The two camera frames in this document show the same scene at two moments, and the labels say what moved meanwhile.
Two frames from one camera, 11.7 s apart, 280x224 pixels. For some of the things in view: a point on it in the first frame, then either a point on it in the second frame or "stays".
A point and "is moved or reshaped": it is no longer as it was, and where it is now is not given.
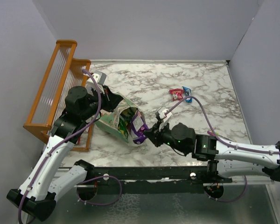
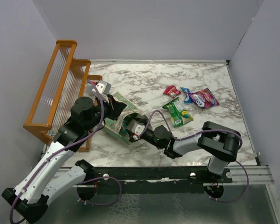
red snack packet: (177, 94) -> (171, 90)
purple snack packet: (138, 126) is moved or reshaped
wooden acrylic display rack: (63, 73) stays
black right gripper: (154, 134) -> (145, 122)
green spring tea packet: (125, 118) -> (179, 115)
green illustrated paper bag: (118, 122) stays
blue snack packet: (187, 93) stays
